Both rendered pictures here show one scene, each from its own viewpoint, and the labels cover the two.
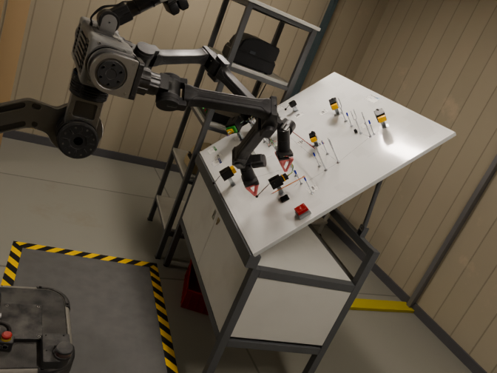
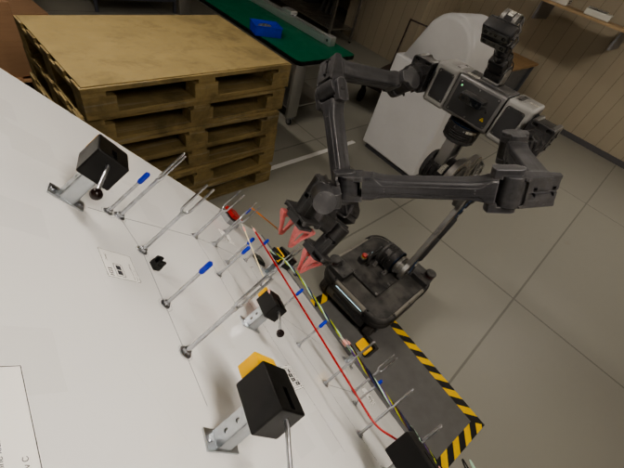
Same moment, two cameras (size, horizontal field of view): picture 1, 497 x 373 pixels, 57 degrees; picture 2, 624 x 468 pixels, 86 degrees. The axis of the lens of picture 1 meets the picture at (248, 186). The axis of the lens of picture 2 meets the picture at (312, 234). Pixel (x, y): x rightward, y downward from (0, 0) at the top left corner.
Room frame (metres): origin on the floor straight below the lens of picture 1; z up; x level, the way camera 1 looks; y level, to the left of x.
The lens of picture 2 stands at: (2.68, -0.32, 1.87)
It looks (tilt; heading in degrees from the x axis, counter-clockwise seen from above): 45 degrees down; 156
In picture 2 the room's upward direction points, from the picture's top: 19 degrees clockwise
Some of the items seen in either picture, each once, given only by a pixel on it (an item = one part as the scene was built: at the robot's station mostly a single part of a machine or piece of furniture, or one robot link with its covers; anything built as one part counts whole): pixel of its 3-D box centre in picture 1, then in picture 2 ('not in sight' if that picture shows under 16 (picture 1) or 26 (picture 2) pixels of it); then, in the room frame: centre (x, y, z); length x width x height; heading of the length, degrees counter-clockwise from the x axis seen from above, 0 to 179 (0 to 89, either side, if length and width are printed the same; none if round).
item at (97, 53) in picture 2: not in sight; (168, 113); (0.27, -0.63, 0.49); 1.39 x 0.96 x 0.99; 122
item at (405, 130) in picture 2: not in sight; (428, 95); (-0.27, 1.71, 0.72); 0.75 x 0.62 x 1.43; 31
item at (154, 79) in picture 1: (144, 81); (413, 74); (1.43, 0.43, 1.45); 0.09 x 0.08 x 0.12; 32
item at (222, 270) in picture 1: (221, 264); not in sight; (2.07, -0.03, 0.60); 0.55 x 0.03 x 0.39; 25
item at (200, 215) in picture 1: (200, 212); not in sight; (2.57, 0.21, 0.60); 0.55 x 0.02 x 0.39; 25
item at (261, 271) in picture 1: (243, 272); not in sight; (2.45, -0.17, 0.40); 1.18 x 0.60 x 0.80; 25
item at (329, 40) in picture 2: not in sight; (253, 43); (-1.68, 0.11, 0.42); 2.31 x 0.91 x 0.84; 33
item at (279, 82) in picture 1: (221, 135); not in sight; (3.24, 0.32, 0.93); 0.60 x 0.50 x 1.85; 25
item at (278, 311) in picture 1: (257, 245); not in sight; (2.45, -0.18, 0.60); 1.17 x 0.58 x 0.40; 25
